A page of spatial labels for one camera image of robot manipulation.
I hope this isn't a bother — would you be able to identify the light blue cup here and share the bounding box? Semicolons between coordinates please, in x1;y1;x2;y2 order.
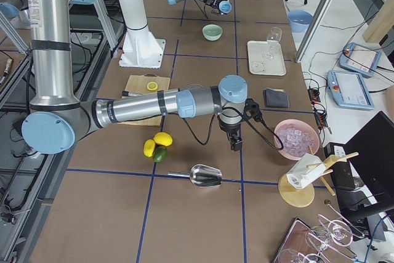
219;0;232;15

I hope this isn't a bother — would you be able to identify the light green bowl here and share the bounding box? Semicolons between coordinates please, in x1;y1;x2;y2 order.
202;24;223;41

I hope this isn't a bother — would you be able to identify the metal ice scoop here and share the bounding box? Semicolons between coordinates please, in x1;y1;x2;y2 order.
167;164;222;187

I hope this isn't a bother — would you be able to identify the pink bowl of ice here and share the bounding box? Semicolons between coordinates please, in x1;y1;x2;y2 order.
274;119;320;160

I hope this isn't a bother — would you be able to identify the blue bowl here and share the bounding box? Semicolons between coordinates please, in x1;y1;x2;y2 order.
287;10;313;33

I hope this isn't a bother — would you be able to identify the grey folded cloth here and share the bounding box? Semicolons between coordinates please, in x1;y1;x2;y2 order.
263;88;290;108

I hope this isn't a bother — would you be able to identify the clear wine glass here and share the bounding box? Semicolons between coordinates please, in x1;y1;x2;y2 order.
262;26;282;61

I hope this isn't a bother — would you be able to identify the white cream tray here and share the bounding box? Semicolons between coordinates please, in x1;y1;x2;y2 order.
247;41;286;76

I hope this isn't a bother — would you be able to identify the yellow lemon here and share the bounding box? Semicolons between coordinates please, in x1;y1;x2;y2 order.
143;139;156;158
153;132;173;147

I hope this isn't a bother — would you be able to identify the green lime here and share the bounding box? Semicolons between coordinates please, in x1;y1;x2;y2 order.
152;146;167;163

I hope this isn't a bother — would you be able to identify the wooden paper towel stand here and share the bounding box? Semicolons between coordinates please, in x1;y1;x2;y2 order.
278;152;359;208

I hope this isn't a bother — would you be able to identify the lemon half slice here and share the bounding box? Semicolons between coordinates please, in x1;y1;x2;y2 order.
146;81;158;92

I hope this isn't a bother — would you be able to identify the steel knife sharpener rod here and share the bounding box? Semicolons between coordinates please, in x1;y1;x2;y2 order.
121;91;142;97

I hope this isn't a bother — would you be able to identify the glass rack tray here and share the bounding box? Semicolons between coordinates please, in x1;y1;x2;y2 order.
272;214;365;262

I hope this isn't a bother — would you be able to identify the blue teach pendant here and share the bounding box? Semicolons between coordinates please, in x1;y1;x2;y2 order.
339;42;382;78
327;70;374;110

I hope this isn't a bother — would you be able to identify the black laptop monitor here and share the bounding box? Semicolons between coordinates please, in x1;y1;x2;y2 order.
342;111;393;222

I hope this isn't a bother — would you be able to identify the black camera cable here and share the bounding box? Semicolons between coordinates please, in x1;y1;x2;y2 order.
184;107;289;151

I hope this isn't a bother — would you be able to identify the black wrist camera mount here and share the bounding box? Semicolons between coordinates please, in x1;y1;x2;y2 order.
243;99;263;123

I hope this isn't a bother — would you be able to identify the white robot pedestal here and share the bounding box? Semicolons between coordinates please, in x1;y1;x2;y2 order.
119;0;166;69

